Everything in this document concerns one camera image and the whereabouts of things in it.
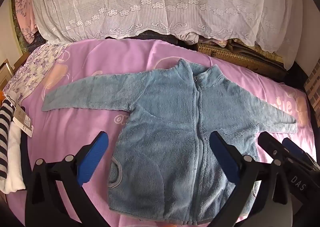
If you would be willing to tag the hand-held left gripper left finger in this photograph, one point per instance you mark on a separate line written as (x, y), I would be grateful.
(92, 159)

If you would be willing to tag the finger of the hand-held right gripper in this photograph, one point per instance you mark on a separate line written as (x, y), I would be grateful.
(268, 146)
(295, 151)

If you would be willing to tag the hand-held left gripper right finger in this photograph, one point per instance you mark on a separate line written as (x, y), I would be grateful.
(222, 157)

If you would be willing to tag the blue fleece jacket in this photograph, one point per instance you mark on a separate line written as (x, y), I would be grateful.
(162, 117)

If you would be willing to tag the purple printed bed sheet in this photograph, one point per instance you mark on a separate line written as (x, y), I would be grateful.
(75, 122)

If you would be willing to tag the brown checked curtain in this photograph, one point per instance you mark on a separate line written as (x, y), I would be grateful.
(315, 92)

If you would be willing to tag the white folded cloth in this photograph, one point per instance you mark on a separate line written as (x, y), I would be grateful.
(15, 167)

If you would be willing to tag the white paper tag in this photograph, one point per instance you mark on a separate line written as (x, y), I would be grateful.
(22, 121)

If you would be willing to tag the navy white striped cloth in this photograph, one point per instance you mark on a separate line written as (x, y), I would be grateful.
(5, 129)

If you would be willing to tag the brown woven mat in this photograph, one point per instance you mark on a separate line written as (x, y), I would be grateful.
(237, 54)

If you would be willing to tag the white purple floral cloth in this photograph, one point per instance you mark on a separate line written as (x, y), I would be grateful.
(37, 67)

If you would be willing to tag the wooden furniture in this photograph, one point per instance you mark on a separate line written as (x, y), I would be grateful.
(6, 72)

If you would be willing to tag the pink floral pillow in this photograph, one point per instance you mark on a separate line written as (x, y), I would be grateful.
(23, 12)

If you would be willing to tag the white lace cover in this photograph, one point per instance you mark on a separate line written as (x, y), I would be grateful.
(160, 0)

